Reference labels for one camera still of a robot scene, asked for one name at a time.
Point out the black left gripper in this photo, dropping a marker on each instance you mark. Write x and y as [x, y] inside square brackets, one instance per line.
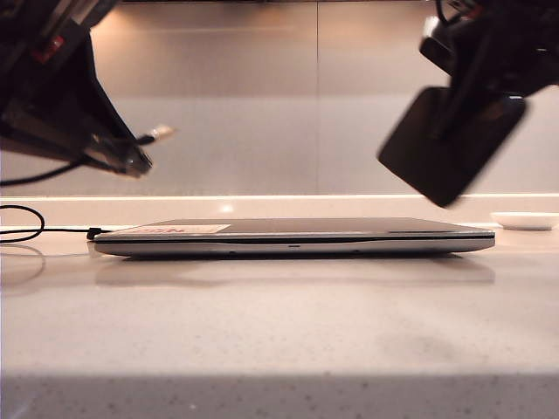
[39, 35]

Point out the black smartphone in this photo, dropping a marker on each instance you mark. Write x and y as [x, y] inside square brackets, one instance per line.
[415, 166]

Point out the dark right wrist camera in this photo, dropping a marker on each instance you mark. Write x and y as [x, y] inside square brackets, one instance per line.
[441, 48]

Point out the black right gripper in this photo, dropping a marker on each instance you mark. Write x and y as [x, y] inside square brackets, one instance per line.
[515, 43]

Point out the silver closed laptop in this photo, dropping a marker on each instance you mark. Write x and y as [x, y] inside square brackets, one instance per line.
[288, 246]

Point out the white red-lettered sticker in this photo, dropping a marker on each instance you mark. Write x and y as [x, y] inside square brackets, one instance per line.
[183, 229]

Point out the small white dish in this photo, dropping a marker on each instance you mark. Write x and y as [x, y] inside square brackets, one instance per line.
[524, 221]

